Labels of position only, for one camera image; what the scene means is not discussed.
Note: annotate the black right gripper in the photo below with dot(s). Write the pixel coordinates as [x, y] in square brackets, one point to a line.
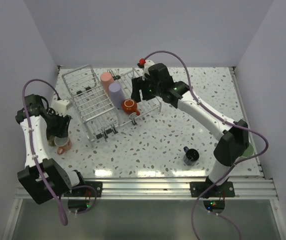
[138, 84]

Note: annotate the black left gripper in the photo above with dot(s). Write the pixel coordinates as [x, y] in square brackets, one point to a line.
[62, 130]

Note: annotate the grey beige mug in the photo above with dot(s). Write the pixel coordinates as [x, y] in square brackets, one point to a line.
[51, 140]

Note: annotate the pink textured mug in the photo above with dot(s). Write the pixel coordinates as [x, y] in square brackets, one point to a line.
[63, 144]

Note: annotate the orange red mug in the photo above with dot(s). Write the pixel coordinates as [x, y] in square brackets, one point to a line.
[129, 106]

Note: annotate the dark blue glazed mug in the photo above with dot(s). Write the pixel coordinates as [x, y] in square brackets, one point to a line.
[191, 156]

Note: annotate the light green tumbler cup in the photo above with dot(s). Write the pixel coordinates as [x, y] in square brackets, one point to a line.
[248, 152]

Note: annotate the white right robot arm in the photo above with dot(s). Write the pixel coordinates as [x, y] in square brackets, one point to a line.
[232, 136]

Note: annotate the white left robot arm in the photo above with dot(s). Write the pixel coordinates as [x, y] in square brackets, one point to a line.
[59, 180]

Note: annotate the lilac tumbler cup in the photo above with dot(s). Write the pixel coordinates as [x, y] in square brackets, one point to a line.
[116, 94]

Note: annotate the pink tumbler cup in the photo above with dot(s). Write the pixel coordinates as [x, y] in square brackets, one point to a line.
[106, 80]

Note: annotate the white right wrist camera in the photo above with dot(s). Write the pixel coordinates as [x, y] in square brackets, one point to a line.
[145, 64]

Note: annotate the metal wire dish rack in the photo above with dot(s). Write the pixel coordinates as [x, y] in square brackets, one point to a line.
[94, 108]

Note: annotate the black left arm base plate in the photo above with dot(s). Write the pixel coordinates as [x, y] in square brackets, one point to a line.
[89, 189]

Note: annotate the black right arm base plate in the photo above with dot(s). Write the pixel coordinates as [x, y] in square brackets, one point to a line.
[224, 190]

